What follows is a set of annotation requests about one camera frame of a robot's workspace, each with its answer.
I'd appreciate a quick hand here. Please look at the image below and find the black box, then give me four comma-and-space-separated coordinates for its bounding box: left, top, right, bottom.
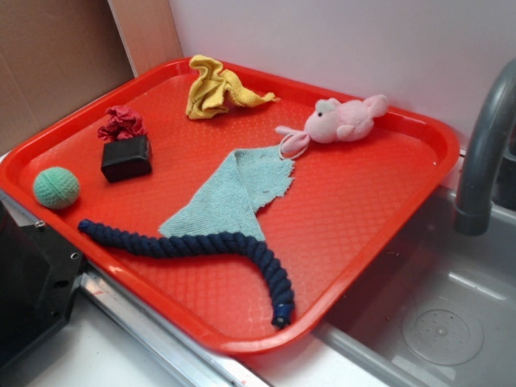
101, 135, 152, 183

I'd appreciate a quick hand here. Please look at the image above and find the light blue towel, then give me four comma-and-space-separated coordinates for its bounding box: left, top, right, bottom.
159, 146, 294, 241

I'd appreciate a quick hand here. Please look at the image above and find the red plastic tray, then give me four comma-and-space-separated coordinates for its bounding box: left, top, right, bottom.
1, 59, 460, 355

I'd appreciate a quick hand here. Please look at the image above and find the pink plush toy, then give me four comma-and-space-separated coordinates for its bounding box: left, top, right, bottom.
275, 94, 389, 159

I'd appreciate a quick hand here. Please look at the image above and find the yellow cloth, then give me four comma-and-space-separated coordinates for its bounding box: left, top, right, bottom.
185, 55, 279, 120

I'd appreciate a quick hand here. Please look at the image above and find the crumpled red cloth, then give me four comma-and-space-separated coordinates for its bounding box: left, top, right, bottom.
97, 106, 148, 142

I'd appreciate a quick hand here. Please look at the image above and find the green textured ball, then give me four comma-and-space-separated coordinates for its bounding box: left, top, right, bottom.
32, 167, 81, 210

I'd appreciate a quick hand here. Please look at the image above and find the grey sink basin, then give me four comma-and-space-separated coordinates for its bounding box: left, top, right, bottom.
315, 189, 515, 386

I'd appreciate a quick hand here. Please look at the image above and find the grey faucet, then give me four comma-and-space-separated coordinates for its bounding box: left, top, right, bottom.
453, 60, 515, 235

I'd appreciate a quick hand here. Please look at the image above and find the dark blue braided rope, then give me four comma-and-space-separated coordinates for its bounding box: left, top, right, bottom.
77, 218, 297, 330

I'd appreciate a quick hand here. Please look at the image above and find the black mounting bracket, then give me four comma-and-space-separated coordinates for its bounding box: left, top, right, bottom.
1, 206, 84, 372

